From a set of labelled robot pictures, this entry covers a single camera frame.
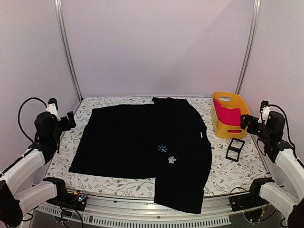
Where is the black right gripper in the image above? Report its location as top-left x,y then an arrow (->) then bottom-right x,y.
241,114 -> 271,144

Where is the black brooch display box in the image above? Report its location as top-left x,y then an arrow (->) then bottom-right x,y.
225,138 -> 245,162

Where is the black t-shirt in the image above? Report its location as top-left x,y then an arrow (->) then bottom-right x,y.
69,97 -> 212,214

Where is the sparkling brooch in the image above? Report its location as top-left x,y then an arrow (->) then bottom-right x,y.
168,156 -> 177,164

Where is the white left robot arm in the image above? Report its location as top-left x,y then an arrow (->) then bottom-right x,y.
0,107 -> 212,227

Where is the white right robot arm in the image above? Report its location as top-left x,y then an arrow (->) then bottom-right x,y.
242,107 -> 304,228

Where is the magenta cloth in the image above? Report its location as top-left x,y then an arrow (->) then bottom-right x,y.
211,98 -> 242,136

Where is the yellow plastic basket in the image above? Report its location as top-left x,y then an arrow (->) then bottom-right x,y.
211,92 -> 250,139

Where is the floral tablecloth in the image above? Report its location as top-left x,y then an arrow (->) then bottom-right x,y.
46,97 -> 268,199

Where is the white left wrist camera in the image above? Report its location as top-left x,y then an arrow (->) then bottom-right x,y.
46,98 -> 61,121

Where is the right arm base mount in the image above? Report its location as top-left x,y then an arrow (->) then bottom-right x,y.
229,187 -> 268,212

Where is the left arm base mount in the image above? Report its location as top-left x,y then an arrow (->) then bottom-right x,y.
47,185 -> 87,212

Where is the aluminium front rail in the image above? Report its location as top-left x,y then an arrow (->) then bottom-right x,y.
21,185 -> 297,228

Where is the aluminium corner post left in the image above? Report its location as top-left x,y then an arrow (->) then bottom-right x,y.
54,0 -> 83,102

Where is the aluminium corner post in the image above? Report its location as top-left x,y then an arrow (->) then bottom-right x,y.
54,0 -> 83,102
235,0 -> 261,95

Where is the aluminium corner post right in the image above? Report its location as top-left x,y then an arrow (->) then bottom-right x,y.
235,0 -> 261,95

